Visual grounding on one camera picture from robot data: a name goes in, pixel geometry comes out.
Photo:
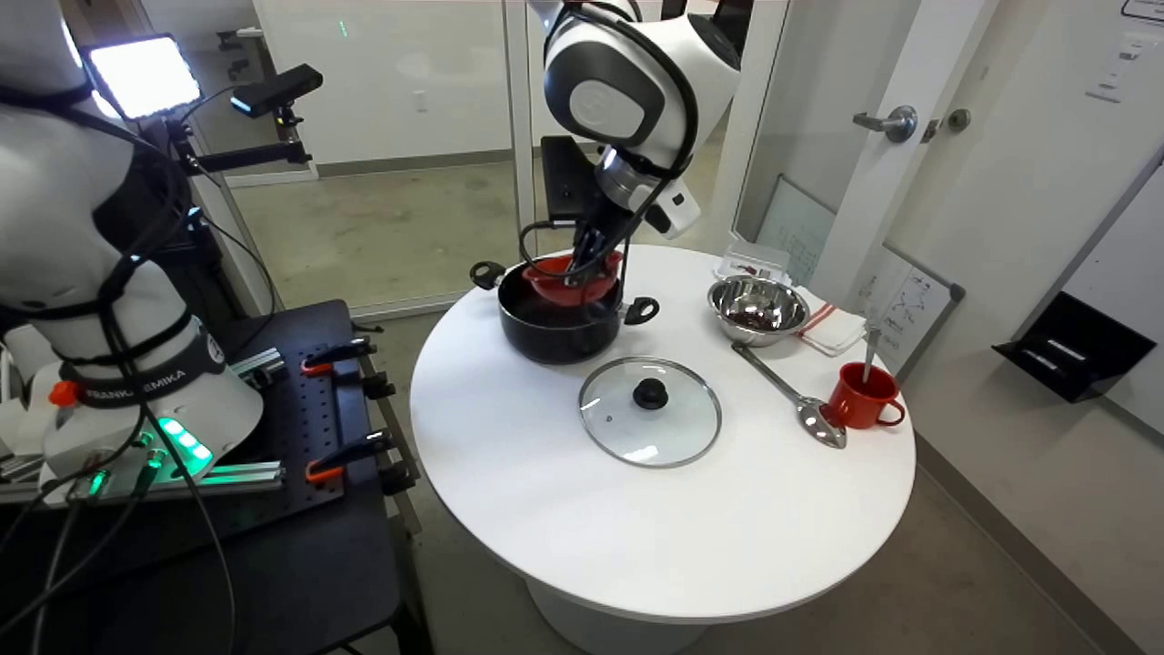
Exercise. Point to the white wall sign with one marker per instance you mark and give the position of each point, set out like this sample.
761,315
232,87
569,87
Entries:
1143,7

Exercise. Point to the black camera on stand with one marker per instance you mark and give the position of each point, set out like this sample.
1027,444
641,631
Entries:
277,87

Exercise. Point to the black camera stand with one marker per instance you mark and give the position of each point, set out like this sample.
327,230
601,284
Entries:
242,158

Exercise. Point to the large metal spoon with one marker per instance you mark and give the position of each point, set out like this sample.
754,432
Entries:
788,391

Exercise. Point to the small whiteboard with drawings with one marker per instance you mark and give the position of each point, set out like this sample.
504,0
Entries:
911,311

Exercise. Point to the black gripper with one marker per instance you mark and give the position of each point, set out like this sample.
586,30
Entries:
607,228

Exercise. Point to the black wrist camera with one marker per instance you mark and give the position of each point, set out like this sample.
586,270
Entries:
563,178

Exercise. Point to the gray framed leaning whiteboard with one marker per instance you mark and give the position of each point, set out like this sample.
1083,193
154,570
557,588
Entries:
794,230

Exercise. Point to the red bowl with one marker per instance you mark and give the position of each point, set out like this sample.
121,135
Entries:
546,280

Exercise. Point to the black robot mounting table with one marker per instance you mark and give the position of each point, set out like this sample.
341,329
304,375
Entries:
304,570

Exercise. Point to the white napkin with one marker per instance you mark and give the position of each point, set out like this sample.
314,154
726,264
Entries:
834,329

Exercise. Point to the black cooking pot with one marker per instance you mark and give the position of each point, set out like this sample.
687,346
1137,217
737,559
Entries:
557,331

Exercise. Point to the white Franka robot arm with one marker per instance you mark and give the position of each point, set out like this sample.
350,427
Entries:
630,75

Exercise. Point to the red mug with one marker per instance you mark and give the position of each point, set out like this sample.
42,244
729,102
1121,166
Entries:
859,401

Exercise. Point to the aluminum extrusion rail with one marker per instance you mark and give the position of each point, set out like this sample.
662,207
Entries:
242,473

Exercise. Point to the orange round knob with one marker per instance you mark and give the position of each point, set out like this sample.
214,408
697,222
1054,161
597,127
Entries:
64,393

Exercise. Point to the glass pot lid black knob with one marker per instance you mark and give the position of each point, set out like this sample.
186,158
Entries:
648,420

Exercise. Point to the black wall tray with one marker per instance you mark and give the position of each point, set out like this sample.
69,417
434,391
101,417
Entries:
1073,346

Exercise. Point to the white light switch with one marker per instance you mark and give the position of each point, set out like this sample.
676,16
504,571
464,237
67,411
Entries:
1103,87

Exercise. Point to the stainless steel bowl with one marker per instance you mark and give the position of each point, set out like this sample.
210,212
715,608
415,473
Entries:
757,311

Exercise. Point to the small spoon in mug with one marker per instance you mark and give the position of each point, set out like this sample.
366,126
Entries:
869,352

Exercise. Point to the bright LED light panel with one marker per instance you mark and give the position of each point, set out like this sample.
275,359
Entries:
143,75

